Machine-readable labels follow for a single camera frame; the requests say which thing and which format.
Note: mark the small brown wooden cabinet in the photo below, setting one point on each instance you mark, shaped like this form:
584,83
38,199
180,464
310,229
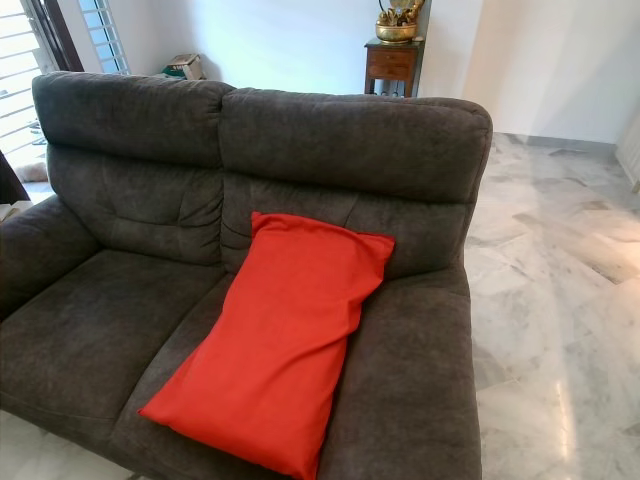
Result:
393,66

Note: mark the red pillow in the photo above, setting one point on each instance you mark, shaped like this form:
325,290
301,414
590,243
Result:
280,350

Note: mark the louvred glass window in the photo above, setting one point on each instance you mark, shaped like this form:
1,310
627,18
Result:
105,33

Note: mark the dark grey two-seat sofa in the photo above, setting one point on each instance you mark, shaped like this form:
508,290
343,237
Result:
120,330

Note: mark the small tan cardboard box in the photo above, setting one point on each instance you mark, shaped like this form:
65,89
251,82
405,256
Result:
188,66

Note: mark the dark wooden door frame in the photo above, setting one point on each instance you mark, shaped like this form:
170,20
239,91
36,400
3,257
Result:
55,36

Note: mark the brass bowl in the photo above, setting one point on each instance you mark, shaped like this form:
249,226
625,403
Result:
396,32

